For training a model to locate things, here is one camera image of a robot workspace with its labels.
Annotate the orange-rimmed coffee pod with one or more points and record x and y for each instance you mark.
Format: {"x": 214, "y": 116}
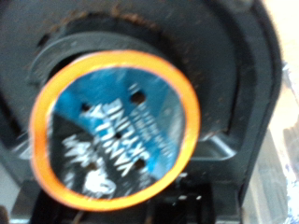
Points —
{"x": 118, "y": 124}

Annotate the black Keurig coffee machine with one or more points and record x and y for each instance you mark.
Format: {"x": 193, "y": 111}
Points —
{"x": 218, "y": 46}

